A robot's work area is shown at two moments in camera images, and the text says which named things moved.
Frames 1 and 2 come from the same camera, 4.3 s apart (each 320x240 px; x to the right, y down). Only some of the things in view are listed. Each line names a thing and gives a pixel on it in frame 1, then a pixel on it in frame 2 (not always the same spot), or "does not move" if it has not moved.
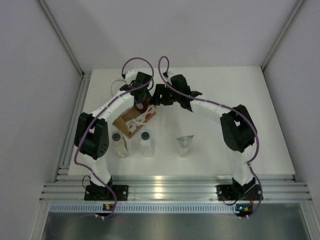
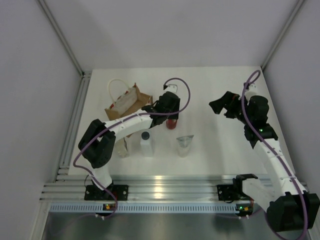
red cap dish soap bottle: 141,106 -> 171,123
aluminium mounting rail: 176,187 does not move
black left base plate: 95,192 does not move
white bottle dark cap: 146,143 does not move
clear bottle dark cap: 119,144 does not move
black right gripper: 161,90 -> 228,101
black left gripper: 147,95 -> 176,108
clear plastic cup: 184,146 does not move
